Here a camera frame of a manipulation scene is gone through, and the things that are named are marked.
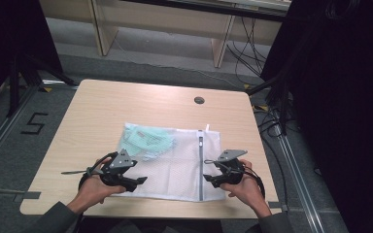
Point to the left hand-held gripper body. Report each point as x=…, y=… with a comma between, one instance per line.
x=119, y=161

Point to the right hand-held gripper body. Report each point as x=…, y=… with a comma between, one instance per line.
x=233, y=171

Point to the white mesh laundry bag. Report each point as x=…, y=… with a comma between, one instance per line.
x=178, y=168

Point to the person's right hand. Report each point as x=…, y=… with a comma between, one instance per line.
x=249, y=191

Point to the person's left hand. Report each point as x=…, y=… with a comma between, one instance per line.
x=90, y=192

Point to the mint green garment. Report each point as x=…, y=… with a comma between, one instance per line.
x=145, y=140

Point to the black metal stand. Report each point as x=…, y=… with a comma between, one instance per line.
x=280, y=97
x=16, y=81

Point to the black curtain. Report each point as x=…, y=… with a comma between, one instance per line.
x=9, y=35
x=343, y=97

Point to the light wooden shelf unit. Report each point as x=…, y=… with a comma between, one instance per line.
x=162, y=16

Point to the aluminium floor rail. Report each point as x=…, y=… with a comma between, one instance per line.
x=3, y=129
x=298, y=181

